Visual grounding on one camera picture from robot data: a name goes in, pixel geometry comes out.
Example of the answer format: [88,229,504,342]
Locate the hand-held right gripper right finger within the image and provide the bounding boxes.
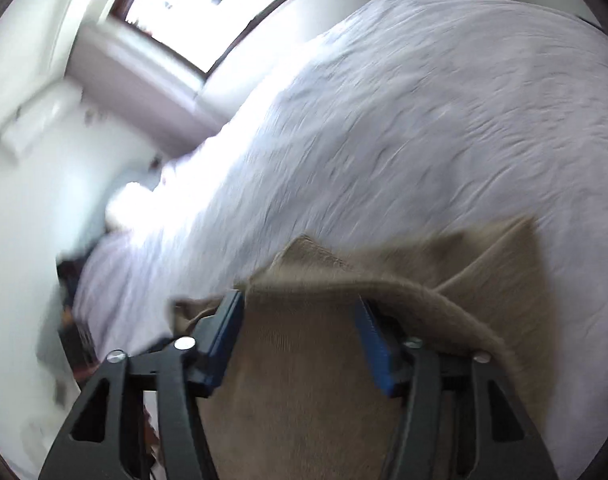
[354,297,560,480]

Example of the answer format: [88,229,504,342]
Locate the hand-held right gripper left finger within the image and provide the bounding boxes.
[38,290,245,480]

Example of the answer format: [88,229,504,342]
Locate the bed with lavender quilt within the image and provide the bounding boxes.
[74,0,608,480]

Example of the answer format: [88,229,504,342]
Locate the pale pleated curtain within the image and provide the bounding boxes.
[74,22,235,161]

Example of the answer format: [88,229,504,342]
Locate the dark framed window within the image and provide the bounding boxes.
[111,0,329,76]

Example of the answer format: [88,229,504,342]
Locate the white wall air conditioner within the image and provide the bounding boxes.
[0,87,82,158]

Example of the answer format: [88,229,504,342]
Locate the olive brown knit sweater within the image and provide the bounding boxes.
[171,215,560,480]

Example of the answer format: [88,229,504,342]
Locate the white round pillow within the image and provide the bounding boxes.
[105,182,161,233]

